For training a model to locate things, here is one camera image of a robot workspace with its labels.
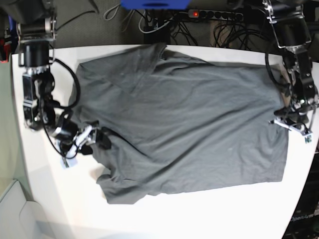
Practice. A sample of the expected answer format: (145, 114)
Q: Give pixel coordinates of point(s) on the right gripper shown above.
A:
(73, 140)

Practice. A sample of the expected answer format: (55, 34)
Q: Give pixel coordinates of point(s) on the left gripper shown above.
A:
(293, 119)

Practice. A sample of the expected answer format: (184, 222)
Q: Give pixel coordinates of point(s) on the dark grey t-shirt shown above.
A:
(179, 124)

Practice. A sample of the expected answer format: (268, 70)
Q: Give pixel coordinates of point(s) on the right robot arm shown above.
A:
(36, 33)

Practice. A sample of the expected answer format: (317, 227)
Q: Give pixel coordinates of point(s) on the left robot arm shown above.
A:
(292, 36)

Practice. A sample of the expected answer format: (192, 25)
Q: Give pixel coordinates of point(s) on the red clamp at left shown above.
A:
(5, 49)

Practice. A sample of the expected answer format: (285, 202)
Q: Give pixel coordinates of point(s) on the black power strip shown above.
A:
(215, 15)

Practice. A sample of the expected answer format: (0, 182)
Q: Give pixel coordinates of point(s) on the blue box overhead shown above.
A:
(155, 4)

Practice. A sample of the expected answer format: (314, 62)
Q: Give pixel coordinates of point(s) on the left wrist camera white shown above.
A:
(308, 137)

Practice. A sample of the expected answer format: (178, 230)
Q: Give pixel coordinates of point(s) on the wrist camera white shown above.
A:
(68, 163)
(308, 137)

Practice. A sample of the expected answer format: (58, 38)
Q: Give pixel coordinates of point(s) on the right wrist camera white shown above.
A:
(68, 163)

